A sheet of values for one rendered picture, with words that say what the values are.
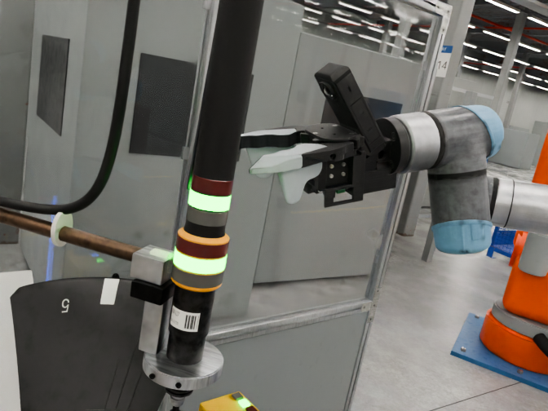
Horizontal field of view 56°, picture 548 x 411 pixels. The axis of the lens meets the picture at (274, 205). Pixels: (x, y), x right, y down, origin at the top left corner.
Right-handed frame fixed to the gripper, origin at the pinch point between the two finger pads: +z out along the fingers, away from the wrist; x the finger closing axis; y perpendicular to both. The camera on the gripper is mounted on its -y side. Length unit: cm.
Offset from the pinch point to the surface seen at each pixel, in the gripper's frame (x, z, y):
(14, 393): 13.2, 30.4, 34.5
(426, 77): 88, -96, 13
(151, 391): -6.8, 14.0, 23.2
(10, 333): 18.8, 29.9, 28.5
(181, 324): -15.9, 11.6, 9.0
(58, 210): -5.7, 19.5, 1.2
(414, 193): 463, -403, 247
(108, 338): -0.7, 17.3, 19.5
